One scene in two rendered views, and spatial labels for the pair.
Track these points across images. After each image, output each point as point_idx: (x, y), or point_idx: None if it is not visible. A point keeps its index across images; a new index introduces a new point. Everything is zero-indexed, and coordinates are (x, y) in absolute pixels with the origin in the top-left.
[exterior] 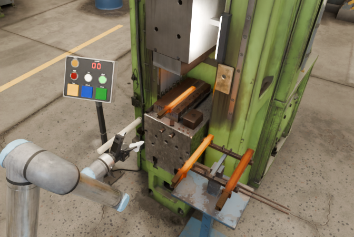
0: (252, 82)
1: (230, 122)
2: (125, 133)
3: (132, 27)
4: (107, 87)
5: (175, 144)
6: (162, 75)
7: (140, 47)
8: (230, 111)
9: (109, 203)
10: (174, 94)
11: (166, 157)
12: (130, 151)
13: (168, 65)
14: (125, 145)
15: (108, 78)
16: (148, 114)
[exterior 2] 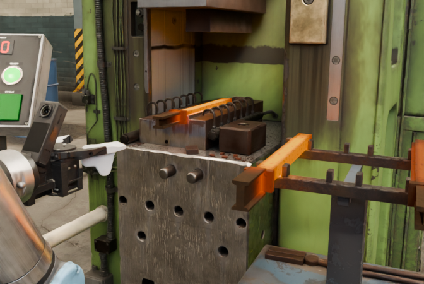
0: None
1: (339, 127)
2: (69, 137)
3: None
4: (24, 91)
5: (204, 207)
6: (155, 72)
7: (103, 12)
8: (335, 95)
9: (4, 255)
10: (185, 108)
11: (180, 267)
12: (86, 158)
13: None
14: (69, 145)
15: (26, 71)
16: (127, 145)
